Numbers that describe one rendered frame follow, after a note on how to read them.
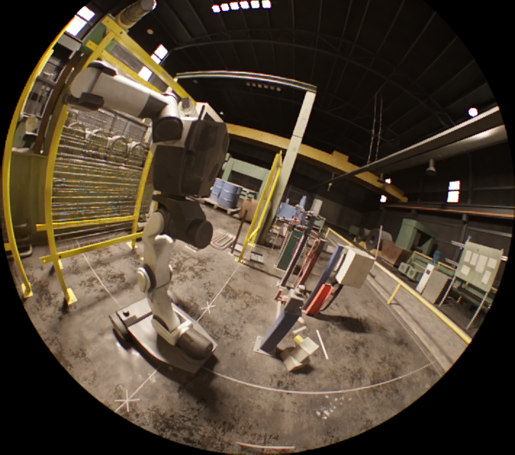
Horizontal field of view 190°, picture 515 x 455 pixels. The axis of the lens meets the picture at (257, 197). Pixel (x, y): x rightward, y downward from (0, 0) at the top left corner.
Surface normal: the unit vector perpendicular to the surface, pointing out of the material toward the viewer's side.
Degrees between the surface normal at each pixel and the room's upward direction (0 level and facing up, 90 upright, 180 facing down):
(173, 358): 0
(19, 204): 90
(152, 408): 0
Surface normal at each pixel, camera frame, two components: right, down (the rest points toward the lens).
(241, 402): 0.34, -0.94
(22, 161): 0.92, 0.35
